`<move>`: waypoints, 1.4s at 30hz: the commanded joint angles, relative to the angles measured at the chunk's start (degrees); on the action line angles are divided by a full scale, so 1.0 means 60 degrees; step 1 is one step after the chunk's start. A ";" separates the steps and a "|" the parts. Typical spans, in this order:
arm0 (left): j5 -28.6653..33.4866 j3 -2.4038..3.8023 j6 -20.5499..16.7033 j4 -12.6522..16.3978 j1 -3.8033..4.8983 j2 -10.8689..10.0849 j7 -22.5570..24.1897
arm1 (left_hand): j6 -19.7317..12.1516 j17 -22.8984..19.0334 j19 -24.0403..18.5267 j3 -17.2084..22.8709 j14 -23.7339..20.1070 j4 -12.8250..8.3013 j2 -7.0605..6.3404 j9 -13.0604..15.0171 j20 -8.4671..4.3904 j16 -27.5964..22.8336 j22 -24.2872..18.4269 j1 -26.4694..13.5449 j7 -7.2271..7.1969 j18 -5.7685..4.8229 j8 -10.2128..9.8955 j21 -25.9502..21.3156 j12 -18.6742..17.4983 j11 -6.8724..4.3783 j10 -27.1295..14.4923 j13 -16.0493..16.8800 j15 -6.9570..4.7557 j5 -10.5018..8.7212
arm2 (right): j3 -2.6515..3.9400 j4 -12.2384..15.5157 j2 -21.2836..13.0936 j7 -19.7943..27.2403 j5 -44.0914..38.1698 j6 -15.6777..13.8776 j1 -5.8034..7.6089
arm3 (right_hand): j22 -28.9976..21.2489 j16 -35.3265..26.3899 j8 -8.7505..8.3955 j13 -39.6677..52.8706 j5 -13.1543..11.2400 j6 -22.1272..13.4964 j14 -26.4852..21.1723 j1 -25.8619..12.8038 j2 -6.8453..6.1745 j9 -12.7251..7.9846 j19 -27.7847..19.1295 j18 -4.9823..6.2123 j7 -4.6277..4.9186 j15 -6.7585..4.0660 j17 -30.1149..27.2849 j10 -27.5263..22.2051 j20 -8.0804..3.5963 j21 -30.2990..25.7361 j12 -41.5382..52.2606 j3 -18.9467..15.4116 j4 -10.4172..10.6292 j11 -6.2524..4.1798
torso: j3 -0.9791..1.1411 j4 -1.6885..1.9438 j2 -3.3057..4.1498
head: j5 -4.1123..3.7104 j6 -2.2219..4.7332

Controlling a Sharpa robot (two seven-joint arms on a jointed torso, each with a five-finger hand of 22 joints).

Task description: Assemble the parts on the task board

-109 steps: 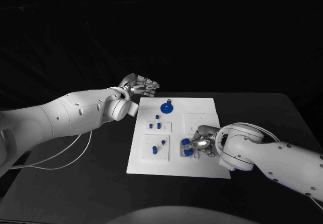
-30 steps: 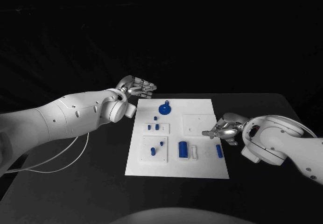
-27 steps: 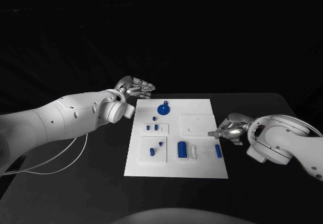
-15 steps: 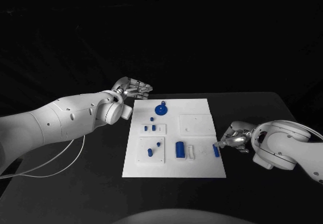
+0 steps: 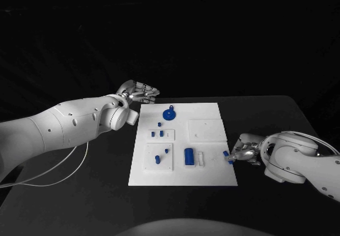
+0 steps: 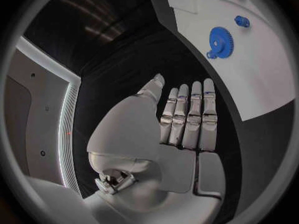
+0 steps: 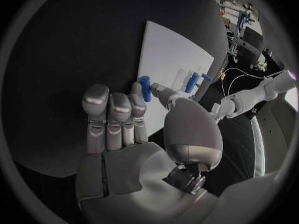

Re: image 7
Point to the white task board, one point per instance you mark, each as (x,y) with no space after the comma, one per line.
(168,56)

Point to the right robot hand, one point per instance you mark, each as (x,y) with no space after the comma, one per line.
(130,168)

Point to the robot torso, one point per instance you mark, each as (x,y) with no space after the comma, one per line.
(238,145)

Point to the short blue cylinder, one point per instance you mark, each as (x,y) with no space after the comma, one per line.
(206,78)

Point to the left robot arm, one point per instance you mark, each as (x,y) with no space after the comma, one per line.
(252,95)

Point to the metal equipment rack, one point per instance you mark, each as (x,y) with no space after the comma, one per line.
(238,31)

